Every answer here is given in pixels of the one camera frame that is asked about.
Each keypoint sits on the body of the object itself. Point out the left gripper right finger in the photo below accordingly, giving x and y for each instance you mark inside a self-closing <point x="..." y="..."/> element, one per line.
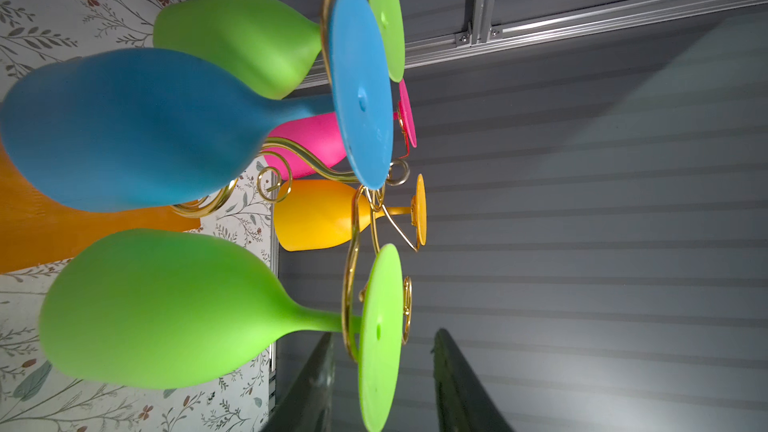
<point x="462" y="402"/>

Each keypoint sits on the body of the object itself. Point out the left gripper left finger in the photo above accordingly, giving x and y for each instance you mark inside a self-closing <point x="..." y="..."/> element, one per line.
<point x="308" y="403"/>

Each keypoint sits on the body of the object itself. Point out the green wine glass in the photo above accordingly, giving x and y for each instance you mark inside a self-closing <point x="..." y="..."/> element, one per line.
<point x="269" y="45"/>
<point x="161" y="310"/>

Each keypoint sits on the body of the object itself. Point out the gold rack with orange base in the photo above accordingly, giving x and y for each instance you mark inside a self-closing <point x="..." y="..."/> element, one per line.
<point x="136" y="136"/>

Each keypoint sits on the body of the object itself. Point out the yellow wine glass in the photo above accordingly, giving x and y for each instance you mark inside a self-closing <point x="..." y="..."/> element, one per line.
<point x="316" y="214"/>

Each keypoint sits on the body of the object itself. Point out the pink wine glass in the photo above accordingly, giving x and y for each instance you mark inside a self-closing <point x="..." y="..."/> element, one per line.
<point x="321" y="136"/>

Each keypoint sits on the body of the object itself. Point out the blue wine glass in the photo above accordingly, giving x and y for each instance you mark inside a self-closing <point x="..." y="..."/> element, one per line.
<point x="138" y="128"/>

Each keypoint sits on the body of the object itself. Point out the floral table mat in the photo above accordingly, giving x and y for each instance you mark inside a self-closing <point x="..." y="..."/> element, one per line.
<point x="35" y="396"/>

